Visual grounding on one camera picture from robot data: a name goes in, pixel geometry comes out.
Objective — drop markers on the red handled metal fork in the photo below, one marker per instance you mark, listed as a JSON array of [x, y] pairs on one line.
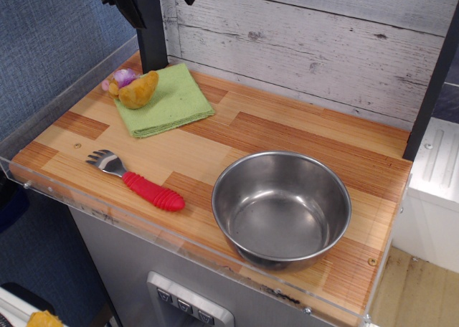
[[160, 197]]

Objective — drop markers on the silver metal bowl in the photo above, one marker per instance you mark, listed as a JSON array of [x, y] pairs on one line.
[[281, 210]]

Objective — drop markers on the brown plush toy with flower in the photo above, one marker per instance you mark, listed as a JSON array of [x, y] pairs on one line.
[[132, 90]]

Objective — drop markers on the green folded cloth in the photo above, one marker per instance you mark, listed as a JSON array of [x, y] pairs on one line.
[[177, 101]]

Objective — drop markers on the clear acrylic table guard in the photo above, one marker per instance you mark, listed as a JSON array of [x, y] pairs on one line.
[[49, 153]]

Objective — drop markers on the grey toy fridge cabinet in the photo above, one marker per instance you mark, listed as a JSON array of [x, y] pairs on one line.
[[188, 248]]

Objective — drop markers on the white ribbed counter block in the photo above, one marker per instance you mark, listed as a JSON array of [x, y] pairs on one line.
[[434, 174]]

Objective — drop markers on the grey dispenser button panel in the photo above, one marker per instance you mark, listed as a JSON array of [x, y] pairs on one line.
[[192, 304]]

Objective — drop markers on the yellow plush object bottom left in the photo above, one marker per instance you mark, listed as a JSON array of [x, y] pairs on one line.
[[44, 319]]

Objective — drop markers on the black vertical post left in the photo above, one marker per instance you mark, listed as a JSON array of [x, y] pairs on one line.
[[147, 19]]

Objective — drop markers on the black vertical post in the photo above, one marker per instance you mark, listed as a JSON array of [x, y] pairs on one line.
[[147, 19], [434, 88]]

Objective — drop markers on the black vertical post right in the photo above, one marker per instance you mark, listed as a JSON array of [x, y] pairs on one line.
[[434, 88]]

